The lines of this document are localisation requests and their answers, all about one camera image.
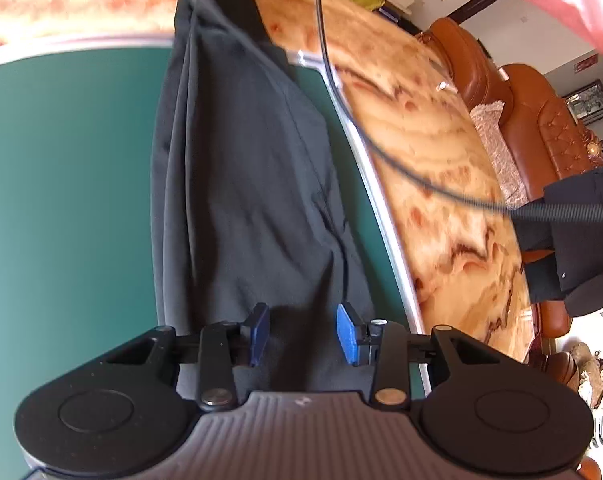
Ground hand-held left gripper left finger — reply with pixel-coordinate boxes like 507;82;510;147
104;302;272;412

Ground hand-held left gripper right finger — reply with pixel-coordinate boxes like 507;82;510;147
335;302;502;409

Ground black pants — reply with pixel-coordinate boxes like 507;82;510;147
150;0;378;395

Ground brown leather stool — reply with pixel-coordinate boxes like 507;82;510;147
524;299;573;357

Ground green table mat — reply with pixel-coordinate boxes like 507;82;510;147
0;39;431;476

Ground grey lace chair cover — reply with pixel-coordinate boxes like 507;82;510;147
469;101;531;209

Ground black jacket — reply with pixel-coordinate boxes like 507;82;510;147
513;166;603;319

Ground brown leather armchair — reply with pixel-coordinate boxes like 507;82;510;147
415;16;513;122
498;62;603;202

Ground glass display cabinet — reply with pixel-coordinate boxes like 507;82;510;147
563;79;603;125

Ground thin black cable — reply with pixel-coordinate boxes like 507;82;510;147
181;0;515;213

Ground black braided cable sleeve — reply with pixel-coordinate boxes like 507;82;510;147
510;201;603;224

